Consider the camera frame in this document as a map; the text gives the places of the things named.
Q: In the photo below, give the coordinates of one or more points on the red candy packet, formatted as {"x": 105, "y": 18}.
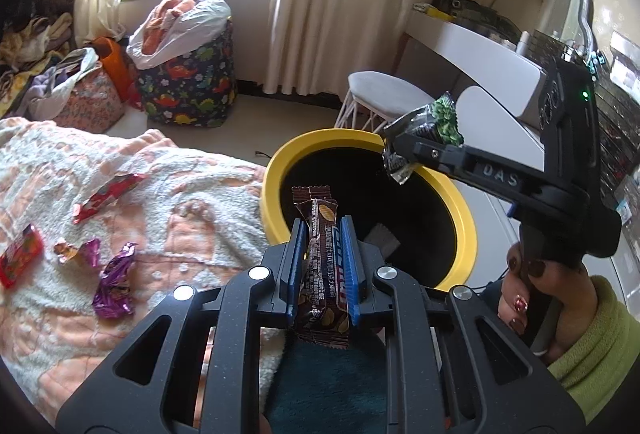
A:
{"x": 20, "y": 254}

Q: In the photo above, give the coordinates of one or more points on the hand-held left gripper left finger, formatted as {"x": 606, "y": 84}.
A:
{"x": 299, "y": 259}

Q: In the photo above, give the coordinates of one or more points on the dinosaur print laundry basket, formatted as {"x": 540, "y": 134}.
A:
{"x": 190, "y": 84}

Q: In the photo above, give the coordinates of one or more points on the small purple foil wrapper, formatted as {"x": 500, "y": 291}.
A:
{"x": 91, "y": 254}

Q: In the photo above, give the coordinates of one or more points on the gold foil wrapper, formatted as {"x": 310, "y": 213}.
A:
{"x": 66, "y": 250}

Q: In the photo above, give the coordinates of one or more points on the yellow flat box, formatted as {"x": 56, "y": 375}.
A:
{"x": 435, "y": 12}

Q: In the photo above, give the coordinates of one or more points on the orange bag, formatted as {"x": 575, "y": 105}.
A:
{"x": 115, "y": 64}

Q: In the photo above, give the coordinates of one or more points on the person's right hand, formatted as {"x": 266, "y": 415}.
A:
{"x": 570, "y": 309}

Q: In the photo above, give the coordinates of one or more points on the arched mirror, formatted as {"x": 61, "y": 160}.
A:
{"x": 565, "y": 14}

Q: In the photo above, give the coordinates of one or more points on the green dark snack wrapper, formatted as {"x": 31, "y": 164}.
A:
{"x": 445, "y": 119}

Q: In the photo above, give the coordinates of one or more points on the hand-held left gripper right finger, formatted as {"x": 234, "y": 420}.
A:
{"x": 350, "y": 259}

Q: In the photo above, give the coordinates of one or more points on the pink floral fabric bag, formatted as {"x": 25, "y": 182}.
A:
{"x": 90, "y": 104}

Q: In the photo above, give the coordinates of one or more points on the large purple foil wrapper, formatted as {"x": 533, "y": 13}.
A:
{"x": 112, "y": 284}

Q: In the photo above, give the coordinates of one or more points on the person's right forearm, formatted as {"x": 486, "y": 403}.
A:
{"x": 605, "y": 354}

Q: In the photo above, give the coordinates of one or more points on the orange cloth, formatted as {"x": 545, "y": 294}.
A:
{"x": 165, "y": 14}

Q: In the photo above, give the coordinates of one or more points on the dark bag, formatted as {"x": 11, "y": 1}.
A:
{"x": 470, "y": 11}

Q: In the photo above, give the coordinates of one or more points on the white and purple cloth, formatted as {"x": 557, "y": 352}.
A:
{"x": 55, "y": 89}

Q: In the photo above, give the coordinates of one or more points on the orange and white fleece blanket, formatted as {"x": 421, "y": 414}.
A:
{"x": 175, "y": 194}

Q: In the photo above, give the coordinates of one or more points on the pile of clothes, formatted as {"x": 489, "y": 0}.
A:
{"x": 30, "y": 29}

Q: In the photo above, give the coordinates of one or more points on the white desk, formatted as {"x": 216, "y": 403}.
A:
{"x": 465, "y": 44}

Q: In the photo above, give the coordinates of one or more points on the long red wrapper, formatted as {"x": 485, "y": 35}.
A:
{"x": 100, "y": 201}

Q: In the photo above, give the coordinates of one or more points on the brown snack bar wrapper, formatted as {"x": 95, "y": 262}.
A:
{"x": 322, "y": 234}

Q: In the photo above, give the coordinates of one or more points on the white plastic bag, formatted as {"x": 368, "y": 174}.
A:
{"x": 200, "y": 21}

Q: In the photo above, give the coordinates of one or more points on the yellow round bin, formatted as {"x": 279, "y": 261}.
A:
{"x": 320, "y": 139}

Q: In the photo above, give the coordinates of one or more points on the teal cloth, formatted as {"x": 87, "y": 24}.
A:
{"x": 325, "y": 389}

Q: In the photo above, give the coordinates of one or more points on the white stool grey cushion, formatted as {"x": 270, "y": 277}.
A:
{"x": 380, "y": 89}

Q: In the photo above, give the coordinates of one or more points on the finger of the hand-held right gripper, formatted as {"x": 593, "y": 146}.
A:
{"x": 420, "y": 150}

